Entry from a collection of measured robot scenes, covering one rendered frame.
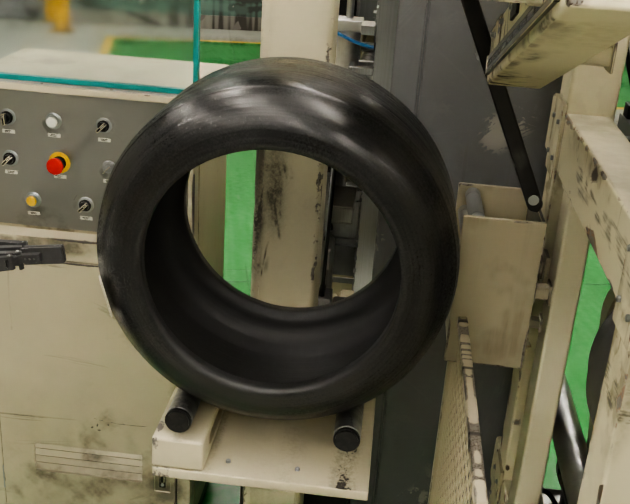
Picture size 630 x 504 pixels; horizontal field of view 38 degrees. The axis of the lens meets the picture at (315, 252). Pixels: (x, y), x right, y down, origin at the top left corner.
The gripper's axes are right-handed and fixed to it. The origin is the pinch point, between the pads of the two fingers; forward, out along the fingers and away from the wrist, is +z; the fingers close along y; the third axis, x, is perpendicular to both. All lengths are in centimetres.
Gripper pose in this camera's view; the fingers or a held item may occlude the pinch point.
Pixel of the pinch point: (43, 254)
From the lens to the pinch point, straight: 161.0
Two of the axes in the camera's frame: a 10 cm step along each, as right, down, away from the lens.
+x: 0.8, 9.2, 3.7
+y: 1.0, -3.8, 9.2
